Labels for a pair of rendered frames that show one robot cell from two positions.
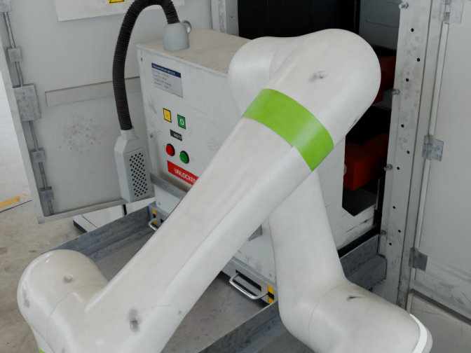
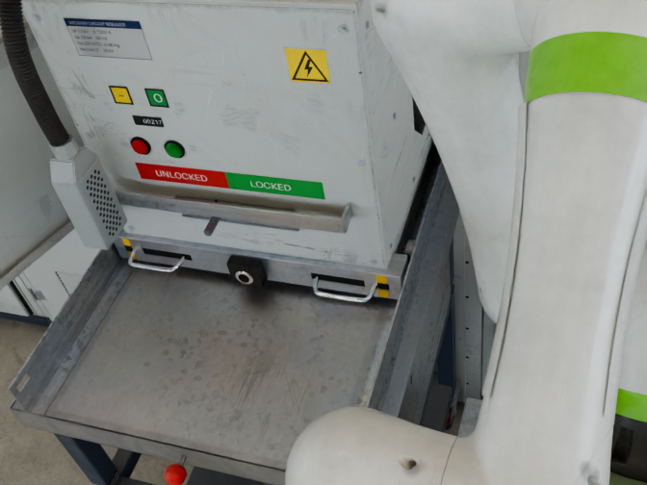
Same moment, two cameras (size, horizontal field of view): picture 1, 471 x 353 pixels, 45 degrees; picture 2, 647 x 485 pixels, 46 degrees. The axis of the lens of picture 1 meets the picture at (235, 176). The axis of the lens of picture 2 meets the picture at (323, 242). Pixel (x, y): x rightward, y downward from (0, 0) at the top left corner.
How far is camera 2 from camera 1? 0.48 m
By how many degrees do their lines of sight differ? 26
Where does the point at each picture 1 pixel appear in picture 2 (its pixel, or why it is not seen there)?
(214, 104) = (227, 55)
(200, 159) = (210, 143)
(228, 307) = (328, 326)
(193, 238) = (604, 317)
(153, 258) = (564, 374)
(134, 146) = (84, 165)
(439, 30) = not seen: outside the picture
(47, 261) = (346, 455)
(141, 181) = (111, 210)
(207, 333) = (330, 375)
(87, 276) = (427, 443)
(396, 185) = not seen: hidden behind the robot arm
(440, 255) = not seen: hidden behind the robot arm
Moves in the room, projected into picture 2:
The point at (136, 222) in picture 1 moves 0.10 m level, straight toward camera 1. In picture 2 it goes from (104, 268) to (135, 295)
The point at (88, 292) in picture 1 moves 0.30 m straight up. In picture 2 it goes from (467, 470) to (466, 128)
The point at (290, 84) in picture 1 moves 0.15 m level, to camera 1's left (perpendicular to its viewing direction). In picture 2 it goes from (630, 13) to (464, 102)
